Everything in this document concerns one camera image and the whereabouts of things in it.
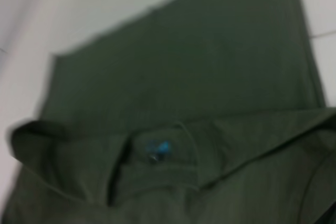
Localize dark green FREE! t-shirt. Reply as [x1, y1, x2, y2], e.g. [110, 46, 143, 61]
[0, 0, 336, 224]

